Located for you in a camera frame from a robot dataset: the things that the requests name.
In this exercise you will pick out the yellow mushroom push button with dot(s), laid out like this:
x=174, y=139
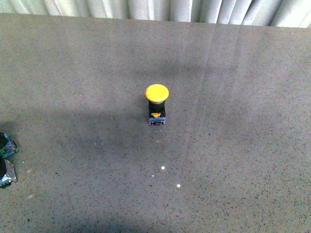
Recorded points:
x=156, y=95

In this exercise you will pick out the white pleated curtain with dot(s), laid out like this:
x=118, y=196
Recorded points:
x=275, y=13

